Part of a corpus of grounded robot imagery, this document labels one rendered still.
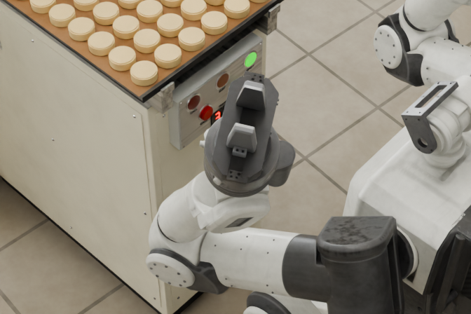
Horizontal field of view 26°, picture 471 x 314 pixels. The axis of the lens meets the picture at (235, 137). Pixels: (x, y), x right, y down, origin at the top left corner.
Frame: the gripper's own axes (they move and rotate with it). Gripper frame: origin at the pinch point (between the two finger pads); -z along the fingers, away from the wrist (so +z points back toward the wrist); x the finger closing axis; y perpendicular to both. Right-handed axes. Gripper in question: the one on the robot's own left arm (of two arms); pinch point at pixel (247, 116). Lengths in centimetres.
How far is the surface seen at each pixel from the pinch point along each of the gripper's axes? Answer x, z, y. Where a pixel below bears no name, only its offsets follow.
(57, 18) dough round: 37, 77, -41
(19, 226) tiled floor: 14, 170, -57
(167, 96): 26, 74, -17
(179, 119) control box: 25, 83, -14
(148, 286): 1, 141, -16
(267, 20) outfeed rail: 48, 81, -2
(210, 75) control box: 34, 81, -10
